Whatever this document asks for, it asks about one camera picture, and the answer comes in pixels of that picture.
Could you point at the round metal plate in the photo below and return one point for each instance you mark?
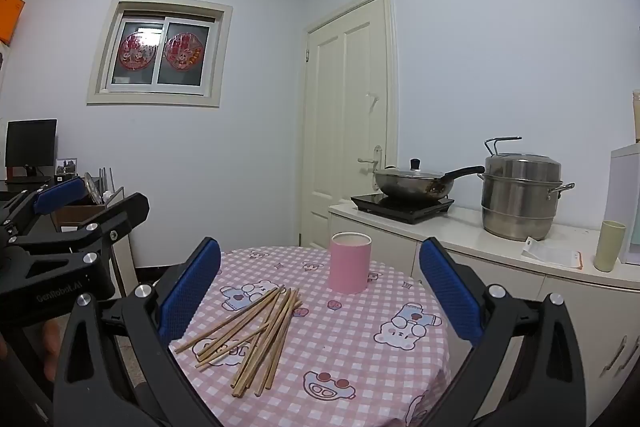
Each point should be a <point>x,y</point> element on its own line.
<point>92,188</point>

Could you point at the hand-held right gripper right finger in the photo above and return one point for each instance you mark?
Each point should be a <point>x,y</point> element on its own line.
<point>450,292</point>

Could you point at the cream panel door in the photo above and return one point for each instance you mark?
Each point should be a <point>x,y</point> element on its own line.
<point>360,72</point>

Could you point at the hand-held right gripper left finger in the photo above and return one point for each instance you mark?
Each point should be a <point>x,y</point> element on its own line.
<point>190,292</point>

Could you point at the beige bottle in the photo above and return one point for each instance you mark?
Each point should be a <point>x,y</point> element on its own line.
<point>636,117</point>

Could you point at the pale green cup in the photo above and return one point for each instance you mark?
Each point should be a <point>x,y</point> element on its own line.
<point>609,247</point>

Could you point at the dark desk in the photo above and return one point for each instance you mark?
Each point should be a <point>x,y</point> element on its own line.
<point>20,194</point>

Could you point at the black induction cooker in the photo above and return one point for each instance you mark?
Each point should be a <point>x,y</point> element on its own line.
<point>400,209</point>

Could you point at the person's left hand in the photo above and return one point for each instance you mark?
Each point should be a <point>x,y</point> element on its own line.
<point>51,347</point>

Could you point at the small photo frame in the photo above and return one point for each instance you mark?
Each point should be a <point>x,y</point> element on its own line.
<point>67,166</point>

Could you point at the white kitchen cabinet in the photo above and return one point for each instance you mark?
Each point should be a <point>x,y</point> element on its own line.
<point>525,302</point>

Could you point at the black computer monitor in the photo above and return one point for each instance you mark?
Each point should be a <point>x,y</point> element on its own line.
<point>30,142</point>

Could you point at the red round window sticker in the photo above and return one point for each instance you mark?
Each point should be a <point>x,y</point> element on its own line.
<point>184,51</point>
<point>137,52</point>

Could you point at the brown and white side cabinet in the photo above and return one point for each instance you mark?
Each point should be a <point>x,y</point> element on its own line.
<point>75,214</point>

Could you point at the grey metal rack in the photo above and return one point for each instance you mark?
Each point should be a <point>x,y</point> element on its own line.
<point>107,179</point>

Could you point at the white paper leaflet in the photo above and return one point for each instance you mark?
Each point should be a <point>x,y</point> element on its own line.
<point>550,252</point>

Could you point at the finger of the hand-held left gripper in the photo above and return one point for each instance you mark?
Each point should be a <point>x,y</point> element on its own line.
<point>125,212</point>
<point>57,197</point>

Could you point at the orange box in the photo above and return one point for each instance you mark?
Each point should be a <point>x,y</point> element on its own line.
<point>10,14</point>

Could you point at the glass wok lid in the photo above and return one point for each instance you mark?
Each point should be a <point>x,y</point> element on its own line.
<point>415,164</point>

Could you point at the cream framed window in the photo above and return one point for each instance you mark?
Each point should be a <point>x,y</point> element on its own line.
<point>185,77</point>

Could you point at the bunch of wooden chopsticks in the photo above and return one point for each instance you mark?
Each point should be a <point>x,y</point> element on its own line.
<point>282,307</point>

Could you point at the pink checked bear tablecloth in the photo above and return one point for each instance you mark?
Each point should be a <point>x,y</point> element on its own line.
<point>350,347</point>

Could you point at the pink cup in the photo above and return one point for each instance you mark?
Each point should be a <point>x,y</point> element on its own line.
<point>350,267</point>

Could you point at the white adhesive hook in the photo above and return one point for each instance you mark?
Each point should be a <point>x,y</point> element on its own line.
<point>373,99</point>

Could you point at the stainless steel steamer pot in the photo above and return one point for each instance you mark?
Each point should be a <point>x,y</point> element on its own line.
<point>520,202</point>

